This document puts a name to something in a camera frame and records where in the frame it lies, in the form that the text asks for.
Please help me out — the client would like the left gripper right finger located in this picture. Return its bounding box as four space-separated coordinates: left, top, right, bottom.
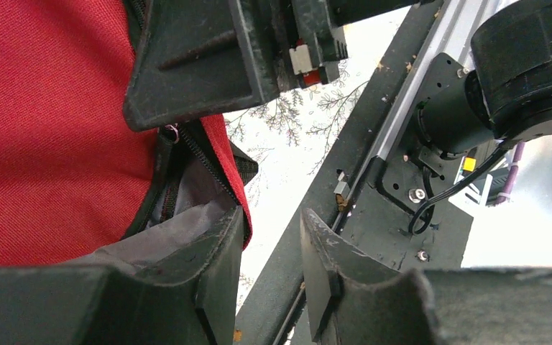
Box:
300 208 552 344

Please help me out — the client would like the floral table mat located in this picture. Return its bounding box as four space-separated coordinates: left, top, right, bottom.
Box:
225 7 409 308

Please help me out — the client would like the red backpack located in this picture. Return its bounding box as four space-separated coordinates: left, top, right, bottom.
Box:
0 1 257 267

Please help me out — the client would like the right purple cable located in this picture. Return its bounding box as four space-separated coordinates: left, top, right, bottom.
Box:
494 140 527 206

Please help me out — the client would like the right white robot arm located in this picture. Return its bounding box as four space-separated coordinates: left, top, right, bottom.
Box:
123 1 552 154

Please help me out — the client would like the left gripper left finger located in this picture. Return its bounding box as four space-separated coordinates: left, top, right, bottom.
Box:
0 208 244 344

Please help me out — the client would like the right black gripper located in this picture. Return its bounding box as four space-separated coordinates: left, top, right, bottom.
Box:
123 1 424 132

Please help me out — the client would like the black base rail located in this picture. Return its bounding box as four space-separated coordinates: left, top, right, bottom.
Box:
234 1 500 344

